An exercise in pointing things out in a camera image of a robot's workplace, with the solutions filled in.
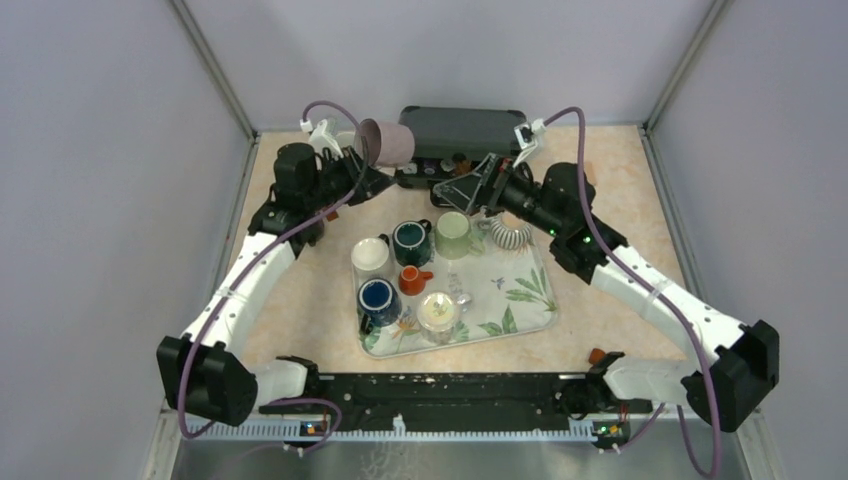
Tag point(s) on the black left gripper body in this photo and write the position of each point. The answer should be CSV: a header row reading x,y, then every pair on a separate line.
x,y
337,175

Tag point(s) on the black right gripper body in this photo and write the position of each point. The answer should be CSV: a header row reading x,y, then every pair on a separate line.
x,y
519,196

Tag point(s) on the lilac purple mug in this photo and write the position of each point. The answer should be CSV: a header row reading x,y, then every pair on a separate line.
x,y
384,144

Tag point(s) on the light green mug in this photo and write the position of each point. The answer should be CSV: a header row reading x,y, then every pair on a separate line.
x,y
457,236

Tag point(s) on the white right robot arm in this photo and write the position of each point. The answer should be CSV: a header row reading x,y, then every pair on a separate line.
x,y
730,366

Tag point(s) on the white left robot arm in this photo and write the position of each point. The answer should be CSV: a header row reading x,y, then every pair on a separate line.
x,y
201,369

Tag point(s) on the dark teal mug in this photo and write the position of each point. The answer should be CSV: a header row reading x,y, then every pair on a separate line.
x,y
411,243

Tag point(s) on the white ribbed mug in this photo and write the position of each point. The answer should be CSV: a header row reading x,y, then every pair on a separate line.
x,y
372,258

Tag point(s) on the dark blue mug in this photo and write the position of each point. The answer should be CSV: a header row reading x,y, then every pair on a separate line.
x,y
378,305

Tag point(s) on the grey striped ribbed cup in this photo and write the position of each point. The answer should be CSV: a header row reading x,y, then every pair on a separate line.
x,y
509,232

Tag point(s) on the dark green carrying case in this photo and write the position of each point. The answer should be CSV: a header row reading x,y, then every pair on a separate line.
x,y
451,141

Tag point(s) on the floral white serving tray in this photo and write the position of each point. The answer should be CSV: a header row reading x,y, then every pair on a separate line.
x,y
493,293

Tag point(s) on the small orange cup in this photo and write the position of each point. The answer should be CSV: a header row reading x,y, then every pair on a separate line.
x,y
412,281

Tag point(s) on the small red-brown block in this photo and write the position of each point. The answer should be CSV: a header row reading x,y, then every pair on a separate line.
x,y
596,356

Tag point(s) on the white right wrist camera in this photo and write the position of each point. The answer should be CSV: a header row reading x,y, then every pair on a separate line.
x,y
529,136

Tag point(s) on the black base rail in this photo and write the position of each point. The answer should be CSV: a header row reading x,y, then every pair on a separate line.
x,y
468,402

